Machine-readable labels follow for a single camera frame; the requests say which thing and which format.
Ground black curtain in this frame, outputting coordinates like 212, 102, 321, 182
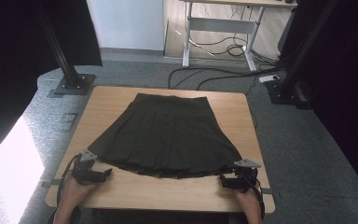
278, 0, 358, 203
0, 0, 103, 169

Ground black metal stand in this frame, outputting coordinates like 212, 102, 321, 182
264, 0, 340, 110
34, 0, 97, 99

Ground floor outlet plate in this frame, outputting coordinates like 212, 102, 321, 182
59, 112, 79, 133

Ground white-framed desk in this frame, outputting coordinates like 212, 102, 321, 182
179, 0, 298, 73

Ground grey strap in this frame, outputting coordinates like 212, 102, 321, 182
260, 187, 282, 197
40, 178, 63, 189

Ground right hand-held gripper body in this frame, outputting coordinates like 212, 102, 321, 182
229, 158, 262, 192

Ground person's left hand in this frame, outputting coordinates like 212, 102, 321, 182
62, 172, 98, 203

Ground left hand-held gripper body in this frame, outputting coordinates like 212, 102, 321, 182
71, 149, 100, 186

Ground dark pleated skirt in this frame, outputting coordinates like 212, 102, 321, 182
87, 92, 243, 179

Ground person's right hand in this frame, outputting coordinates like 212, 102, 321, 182
233, 180, 261, 207

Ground white power strip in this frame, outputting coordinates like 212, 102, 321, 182
258, 74, 281, 84

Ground black floor cables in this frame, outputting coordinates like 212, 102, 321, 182
167, 35, 285, 91

